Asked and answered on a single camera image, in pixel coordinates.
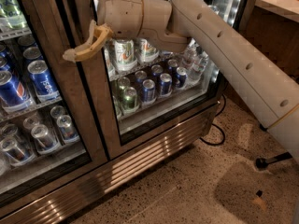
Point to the front 7up can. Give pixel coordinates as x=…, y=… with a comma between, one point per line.
x=124, y=54

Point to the blue pepsi can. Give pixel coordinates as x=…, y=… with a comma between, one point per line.
x=13, y=93
x=44, y=84

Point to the front blue pepsi can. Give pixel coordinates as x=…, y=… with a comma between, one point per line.
x=44, y=84

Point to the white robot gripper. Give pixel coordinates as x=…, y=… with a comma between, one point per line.
x=121, y=10

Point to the stainless fridge base grille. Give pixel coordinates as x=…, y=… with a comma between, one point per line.
x=67, y=200

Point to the silver can bottom left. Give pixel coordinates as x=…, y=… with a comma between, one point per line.
x=45, y=140

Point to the green can lower shelf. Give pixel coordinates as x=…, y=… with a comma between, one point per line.
x=129, y=102

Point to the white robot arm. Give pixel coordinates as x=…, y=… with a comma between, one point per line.
x=267, y=91

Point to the clear water bottle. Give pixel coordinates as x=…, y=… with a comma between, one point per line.
x=197, y=67

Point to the black office chair base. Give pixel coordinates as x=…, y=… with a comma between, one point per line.
x=269, y=153

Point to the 7up can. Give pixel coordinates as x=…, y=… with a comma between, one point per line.
x=124, y=54
x=146, y=52

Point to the blue can lower shelf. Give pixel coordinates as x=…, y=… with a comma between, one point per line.
x=148, y=94

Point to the left blue pepsi can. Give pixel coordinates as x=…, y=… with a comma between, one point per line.
x=13, y=93

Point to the fridge glass door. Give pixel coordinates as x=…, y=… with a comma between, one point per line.
x=177, y=99
x=40, y=30

